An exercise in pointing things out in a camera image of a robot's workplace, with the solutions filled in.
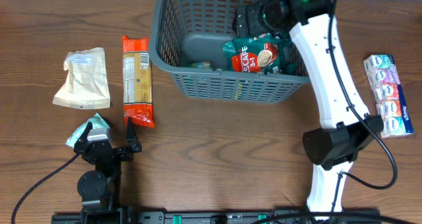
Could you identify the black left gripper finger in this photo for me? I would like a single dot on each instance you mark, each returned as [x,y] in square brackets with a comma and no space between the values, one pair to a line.
[84,136]
[131,136]

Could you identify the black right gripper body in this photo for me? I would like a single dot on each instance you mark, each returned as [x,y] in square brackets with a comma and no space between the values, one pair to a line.
[246,20]

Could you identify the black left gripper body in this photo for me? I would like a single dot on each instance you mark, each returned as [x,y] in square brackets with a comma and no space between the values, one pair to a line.
[121,154]

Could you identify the orange biscuit pack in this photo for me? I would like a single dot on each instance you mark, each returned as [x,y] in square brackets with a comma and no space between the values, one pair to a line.
[137,82]

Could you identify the Kleenex tissue multipack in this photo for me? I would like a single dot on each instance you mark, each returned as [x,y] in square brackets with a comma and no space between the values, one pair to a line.
[391,104]

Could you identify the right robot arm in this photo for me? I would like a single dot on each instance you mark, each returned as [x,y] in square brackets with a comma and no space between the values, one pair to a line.
[346,126]

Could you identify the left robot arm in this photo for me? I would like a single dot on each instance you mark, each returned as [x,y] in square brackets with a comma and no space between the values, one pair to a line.
[100,187]

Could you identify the light green small packet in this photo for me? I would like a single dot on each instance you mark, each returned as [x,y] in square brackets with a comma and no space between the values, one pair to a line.
[97,122]

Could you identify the green Nescafe coffee bag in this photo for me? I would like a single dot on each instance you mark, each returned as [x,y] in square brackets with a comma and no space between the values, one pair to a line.
[259,53]

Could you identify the beige paper pouch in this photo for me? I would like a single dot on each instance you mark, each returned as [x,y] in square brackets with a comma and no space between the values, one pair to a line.
[86,85]

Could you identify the grey plastic basket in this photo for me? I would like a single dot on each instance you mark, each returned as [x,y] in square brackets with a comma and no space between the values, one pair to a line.
[192,31]

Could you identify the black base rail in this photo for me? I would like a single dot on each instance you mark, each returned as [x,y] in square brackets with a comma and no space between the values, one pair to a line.
[159,217]

